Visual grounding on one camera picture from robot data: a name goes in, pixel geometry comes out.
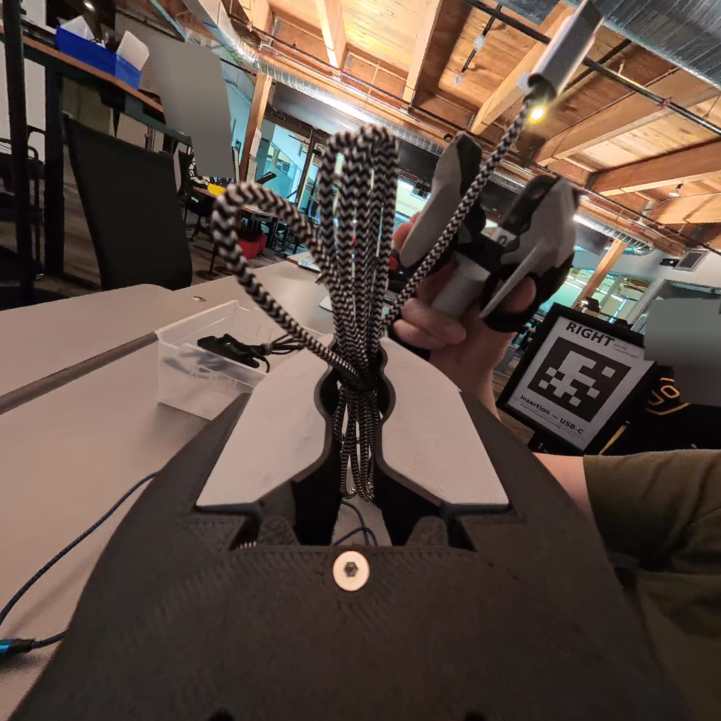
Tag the person's right hand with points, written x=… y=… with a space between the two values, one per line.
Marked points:
x=456 y=349

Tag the person's right forearm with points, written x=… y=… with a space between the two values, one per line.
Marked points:
x=653 y=518

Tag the blue plastic bin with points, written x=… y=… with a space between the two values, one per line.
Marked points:
x=96 y=53

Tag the clear plastic container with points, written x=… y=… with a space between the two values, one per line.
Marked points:
x=191 y=383

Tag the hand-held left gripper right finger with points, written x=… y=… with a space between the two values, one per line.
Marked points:
x=439 y=445

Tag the silver ventilation duct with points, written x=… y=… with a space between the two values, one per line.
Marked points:
x=315 y=87
x=676 y=39

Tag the grey metal pole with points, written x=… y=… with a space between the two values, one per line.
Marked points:
x=67 y=369

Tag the wooden desk with black frame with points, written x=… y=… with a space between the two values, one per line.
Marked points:
x=14 y=169

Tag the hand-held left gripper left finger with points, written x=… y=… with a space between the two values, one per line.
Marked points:
x=270 y=439

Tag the black chair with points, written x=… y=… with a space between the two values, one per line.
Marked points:
x=129 y=214

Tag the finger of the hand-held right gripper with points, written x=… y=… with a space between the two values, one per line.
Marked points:
x=549 y=231
x=433 y=214

